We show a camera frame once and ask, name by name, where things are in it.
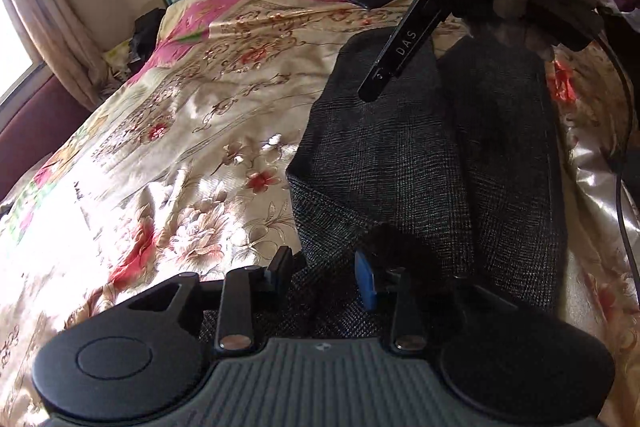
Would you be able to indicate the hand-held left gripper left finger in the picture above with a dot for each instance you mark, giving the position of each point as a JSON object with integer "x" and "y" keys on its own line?
{"x": 281, "y": 269}

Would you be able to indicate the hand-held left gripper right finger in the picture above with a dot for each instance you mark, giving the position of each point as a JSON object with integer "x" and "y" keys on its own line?
{"x": 365, "y": 282}

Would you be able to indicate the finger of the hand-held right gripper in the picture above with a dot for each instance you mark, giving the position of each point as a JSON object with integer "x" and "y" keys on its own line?
{"x": 400, "y": 52}

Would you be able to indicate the dark grey plaid pants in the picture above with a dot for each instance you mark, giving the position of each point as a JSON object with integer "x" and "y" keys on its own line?
{"x": 400, "y": 147}

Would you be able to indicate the floral satin blanket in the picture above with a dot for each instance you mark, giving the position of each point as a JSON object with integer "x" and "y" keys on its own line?
{"x": 175, "y": 107}

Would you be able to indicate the black clothes pile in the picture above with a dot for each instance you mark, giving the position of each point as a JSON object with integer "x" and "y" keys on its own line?
{"x": 147, "y": 32}

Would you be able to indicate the yellow floral cloth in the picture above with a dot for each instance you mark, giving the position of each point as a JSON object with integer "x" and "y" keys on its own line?
{"x": 117, "y": 54}

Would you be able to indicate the maroon sofa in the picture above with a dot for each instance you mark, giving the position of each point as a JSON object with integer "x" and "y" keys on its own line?
{"x": 35, "y": 127}

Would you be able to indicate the beige curtain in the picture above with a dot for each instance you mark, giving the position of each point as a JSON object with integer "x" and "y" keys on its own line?
{"x": 45, "y": 7}

